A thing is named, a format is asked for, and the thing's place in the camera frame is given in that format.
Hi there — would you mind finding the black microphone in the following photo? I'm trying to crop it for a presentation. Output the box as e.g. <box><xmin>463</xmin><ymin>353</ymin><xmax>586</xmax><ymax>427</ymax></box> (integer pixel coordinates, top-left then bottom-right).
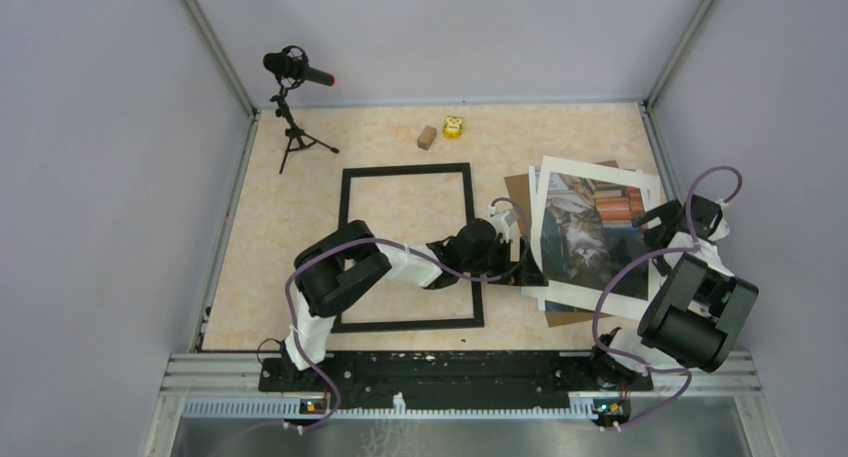
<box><xmin>262</xmin><ymin>45</ymin><xmax>336</xmax><ymax>87</ymax></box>

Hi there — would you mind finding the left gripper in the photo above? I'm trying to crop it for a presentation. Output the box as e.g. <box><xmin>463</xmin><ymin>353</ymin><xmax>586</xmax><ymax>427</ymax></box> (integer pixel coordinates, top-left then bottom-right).
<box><xmin>461</xmin><ymin>237</ymin><xmax>548</xmax><ymax>287</ymax></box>

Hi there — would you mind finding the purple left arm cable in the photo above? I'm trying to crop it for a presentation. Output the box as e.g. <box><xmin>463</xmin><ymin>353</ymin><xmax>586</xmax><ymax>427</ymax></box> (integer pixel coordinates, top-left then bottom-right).
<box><xmin>283</xmin><ymin>197</ymin><xmax>535</xmax><ymax>432</ymax></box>

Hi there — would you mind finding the brown cardboard backing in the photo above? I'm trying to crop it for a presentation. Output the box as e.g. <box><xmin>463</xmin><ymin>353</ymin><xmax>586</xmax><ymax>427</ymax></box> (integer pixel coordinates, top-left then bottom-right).
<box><xmin>504</xmin><ymin>173</ymin><xmax>593</xmax><ymax>328</ymax></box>

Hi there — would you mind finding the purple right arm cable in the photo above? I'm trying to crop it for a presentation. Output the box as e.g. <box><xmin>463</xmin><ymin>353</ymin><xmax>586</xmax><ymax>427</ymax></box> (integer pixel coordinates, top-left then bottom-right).
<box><xmin>591</xmin><ymin>165</ymin><xmax>743</xmax><ymax>432</ymax></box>

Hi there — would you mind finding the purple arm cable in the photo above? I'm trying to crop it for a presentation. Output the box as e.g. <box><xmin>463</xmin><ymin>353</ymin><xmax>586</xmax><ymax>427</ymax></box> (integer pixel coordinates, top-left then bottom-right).
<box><xmin>283</xmin><ymin>197</ymin><xmax>535</xmax><ymax>432</ymax></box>
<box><xmin>591</xmin><ymin>165</ymin><xmax>743</xmax><ymax>432</ymax></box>

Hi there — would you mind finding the black picture frame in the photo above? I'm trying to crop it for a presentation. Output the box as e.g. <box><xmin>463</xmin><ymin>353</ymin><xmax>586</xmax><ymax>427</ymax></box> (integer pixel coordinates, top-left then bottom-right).
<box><xmin>332</xmin><ymin>162</ymin><xmax>485</xmax><ymax>334</ymax></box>

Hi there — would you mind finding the white photo mat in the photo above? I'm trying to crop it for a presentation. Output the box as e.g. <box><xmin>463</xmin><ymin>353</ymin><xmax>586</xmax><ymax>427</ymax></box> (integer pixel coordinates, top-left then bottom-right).
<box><xmin>520</xmin><ymin>155</ymin><xmax>664</xmax><ymax>323</ymax></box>

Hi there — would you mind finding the cat photo print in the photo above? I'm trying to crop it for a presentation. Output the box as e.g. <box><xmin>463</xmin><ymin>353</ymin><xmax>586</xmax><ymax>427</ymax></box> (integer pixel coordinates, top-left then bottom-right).
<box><xmin>527</xmin><ymin>167</ymin><xmax>651</xmax><ymax>313</ymax></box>

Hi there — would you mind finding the yellow owl toy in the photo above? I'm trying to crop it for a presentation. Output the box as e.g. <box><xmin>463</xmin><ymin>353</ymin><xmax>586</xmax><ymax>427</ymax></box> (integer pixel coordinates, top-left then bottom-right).
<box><xmin>443</xmin><ymin>115</ymin><xmax>464</xmax><ymax>139</ymax></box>

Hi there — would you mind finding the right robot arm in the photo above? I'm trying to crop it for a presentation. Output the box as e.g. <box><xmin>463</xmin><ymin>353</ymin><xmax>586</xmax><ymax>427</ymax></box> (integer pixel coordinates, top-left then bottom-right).
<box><xmin>586</xmin><ymin>195</ymin><xmax>759</xmax><ymax>389</ymax></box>

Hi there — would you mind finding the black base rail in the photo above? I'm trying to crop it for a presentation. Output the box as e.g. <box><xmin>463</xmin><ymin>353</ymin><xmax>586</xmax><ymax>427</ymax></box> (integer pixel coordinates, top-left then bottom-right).
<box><xmin>258</xmin><ymin>351</ymin><xmax>654</xmax><ymax>410</ymax></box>

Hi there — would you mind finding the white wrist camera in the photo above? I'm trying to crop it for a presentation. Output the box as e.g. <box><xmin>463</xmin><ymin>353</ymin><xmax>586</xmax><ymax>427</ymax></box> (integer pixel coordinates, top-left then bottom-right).
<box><xmin>692</xmin><ymin>199</ymin><xmax>730</xmax><ymax>242</ymax></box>
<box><xmin>488</xmin><ymin>199</ymin><xmax>519</xmax><ymax>243</ymax></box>

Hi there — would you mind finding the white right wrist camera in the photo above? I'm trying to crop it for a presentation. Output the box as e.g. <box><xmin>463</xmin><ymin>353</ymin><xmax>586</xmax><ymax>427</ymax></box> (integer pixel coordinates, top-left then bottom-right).
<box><xmin>692</xmin><ymin>199</ymin><xmax>730</xmax><ymax>242</ymax></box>

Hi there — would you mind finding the black tripod stand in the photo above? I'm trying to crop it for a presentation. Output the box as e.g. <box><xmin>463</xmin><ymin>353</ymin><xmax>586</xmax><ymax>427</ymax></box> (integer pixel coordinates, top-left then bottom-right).
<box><xmin>269</xmin><ymin>84</ymin><xmax>340</xmax><ymax>175</ymax></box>

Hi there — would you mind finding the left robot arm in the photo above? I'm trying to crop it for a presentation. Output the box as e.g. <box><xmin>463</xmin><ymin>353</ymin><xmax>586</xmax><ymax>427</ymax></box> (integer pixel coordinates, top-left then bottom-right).
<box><xmin>280</xmin><ymin>219</ymin><xmax>549</xmax><ymax>391</ymax></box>

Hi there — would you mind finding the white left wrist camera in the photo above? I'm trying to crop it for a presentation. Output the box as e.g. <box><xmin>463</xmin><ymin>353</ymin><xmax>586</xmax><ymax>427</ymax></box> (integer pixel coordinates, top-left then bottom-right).
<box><xmin>488</xmin><ymin>199</ymin><xmax>519</xmax><ymax>243</ymax></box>

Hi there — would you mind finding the small wooden block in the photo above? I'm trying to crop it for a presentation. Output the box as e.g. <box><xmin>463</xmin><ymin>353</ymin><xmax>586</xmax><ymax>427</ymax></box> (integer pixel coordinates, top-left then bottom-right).
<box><xmin>416</xmin><ymin>126</ymin><xmax>438</xmax><ymax>151</ymax></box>

